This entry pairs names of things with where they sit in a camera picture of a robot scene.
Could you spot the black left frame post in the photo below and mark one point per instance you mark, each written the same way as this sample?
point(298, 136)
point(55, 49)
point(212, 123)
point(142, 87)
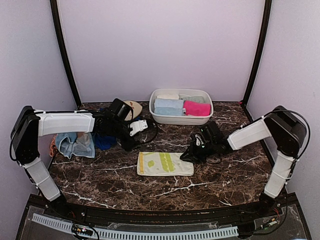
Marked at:
point(63, 51)

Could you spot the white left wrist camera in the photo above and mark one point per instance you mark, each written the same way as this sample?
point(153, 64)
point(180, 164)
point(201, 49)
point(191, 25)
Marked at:
point(137, 126)

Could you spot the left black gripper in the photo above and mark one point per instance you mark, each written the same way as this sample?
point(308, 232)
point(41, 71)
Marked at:
point(129, 145)

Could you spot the pink towel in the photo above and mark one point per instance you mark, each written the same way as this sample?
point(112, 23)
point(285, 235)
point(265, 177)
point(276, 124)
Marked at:
point(197, 109)

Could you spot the black front rail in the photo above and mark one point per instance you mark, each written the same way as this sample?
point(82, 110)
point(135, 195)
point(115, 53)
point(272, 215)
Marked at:
point(92, 212)

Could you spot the light blue crumpled towel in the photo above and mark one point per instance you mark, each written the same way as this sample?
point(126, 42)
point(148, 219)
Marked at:
point(76, 144)

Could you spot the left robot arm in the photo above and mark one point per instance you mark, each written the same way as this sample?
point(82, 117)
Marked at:
point(33, 125)

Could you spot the white plastic tub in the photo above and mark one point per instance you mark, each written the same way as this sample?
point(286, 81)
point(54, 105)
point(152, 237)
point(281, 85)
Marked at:
point(180, 120)

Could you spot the light blue rolled towel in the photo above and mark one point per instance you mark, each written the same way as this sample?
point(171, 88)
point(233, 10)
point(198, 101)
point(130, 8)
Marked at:
point(170, 103)
point(169, 111)

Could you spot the black right frame post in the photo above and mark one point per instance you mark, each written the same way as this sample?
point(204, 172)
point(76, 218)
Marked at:
point(258, 53)

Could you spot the orange peach towel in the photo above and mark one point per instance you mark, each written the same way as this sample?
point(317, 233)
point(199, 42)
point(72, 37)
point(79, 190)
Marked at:
point(52, 148)

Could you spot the light blue rolled towel front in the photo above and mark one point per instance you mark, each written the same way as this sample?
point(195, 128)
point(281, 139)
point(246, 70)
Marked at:
point(169, 111)

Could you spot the green rolled towel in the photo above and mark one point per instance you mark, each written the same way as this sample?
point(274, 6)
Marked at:
point(196, 99)

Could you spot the light blue rolled towel back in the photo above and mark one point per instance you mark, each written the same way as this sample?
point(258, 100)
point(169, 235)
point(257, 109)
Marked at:
point(170, 103)

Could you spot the white rolled towel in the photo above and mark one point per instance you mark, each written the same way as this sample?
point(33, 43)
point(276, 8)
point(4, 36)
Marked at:
point(168, 96)

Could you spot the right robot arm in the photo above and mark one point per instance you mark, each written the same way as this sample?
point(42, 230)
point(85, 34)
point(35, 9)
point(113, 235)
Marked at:
point(289, 131)

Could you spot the yellow green patterned towel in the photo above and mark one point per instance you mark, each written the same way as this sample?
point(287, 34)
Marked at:
point(163, 164)

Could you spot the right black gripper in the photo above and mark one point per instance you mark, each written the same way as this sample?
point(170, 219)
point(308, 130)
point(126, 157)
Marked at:
point(192, 156)

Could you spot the black frame post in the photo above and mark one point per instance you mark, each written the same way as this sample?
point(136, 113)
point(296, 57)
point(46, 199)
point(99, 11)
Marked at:
point(258, 53)
point(63, 51)

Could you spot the white slotted cable duct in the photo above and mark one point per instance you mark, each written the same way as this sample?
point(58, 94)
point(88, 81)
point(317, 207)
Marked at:
point(98, 233)

